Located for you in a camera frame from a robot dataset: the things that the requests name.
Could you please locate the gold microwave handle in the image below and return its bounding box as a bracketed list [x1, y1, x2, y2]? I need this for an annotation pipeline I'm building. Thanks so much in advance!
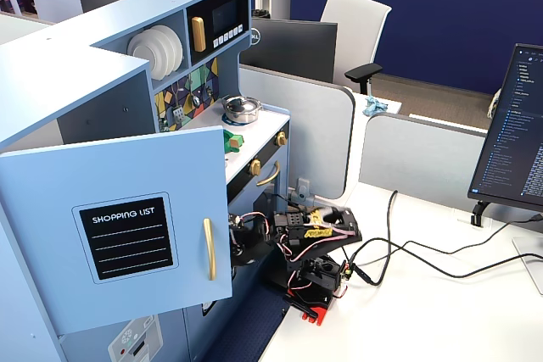
[190, 16, 207, 53]

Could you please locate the grey ice dispenser sticker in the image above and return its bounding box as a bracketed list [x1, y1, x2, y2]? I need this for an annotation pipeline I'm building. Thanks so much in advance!
[107, 315, 165, 362]

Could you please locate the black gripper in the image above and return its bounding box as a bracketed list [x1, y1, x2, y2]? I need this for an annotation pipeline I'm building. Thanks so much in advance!
[228, 211, 276, 270]

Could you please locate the large white plate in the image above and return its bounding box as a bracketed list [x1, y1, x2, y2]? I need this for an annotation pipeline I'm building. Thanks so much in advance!
[152, 24, 184, 75]

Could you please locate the gold door handle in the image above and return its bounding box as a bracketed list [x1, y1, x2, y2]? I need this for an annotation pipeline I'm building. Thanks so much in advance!
[202, 217, 218, 281]

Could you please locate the white office chair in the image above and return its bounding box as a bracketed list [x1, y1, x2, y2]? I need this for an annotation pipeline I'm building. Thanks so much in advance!
[319, 0, 393, 97]

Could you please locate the blue cabinet door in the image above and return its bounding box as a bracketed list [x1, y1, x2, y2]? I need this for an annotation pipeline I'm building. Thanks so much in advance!
[0, 125, 234, 336]

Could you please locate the black toy microwave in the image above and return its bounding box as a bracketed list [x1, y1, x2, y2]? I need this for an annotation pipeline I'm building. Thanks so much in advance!
[186, 0, 252, 68]

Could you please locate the grey partition clamp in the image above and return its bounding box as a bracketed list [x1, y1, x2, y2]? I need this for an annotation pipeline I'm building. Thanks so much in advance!
[287, 176, 317, 207]

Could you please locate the computer monitor showing code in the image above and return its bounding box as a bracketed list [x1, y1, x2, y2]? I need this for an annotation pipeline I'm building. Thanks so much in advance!
[467, 42, 543, 213]

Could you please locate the black cable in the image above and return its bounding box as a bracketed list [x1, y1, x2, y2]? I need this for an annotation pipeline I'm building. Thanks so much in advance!
[350, 237, 543, 279]
[398, 214, 543, 258]
[355, 189, 400, 287]

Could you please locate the small white plate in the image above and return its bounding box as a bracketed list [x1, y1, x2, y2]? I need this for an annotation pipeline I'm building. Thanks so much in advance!
[126, 31, 160, 81]

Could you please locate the black shopping list label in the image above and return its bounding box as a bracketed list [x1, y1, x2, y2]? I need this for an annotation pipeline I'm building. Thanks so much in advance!
[71, 192, 179, 285]

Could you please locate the medium white plate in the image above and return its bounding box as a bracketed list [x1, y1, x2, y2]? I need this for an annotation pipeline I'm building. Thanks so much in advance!
[142, 27, 174, 79]

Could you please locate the gold oven handle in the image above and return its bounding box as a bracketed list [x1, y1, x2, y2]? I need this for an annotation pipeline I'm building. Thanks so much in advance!
[255, 160, 282, 187]

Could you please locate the silver toy pot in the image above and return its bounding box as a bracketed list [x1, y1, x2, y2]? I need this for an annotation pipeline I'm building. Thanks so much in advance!
[221, 95, 263, 125]

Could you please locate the black Dell monitor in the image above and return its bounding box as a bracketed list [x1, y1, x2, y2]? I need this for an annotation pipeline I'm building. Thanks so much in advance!
[238, 18, 339, 85]

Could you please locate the dark blue mat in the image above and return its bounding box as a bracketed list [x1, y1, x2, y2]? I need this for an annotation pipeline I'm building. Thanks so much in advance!
[202, 284, 299, 362]

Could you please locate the silver monitor stand base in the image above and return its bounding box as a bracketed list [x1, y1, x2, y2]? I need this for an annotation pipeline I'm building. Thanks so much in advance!
[512, 236, 543, 296]

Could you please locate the blue crumpled cloth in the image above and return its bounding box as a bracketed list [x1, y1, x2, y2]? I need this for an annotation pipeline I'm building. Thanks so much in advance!
[361, 96, 389, 118]

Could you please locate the green cup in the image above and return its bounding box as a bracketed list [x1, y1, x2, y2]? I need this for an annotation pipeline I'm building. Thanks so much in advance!
[222, 129, 246, 155]

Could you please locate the grey desk partition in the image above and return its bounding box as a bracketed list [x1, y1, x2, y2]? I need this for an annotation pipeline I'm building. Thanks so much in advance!
[357, 113, 490, 212]
[238, 64, 356, 201]

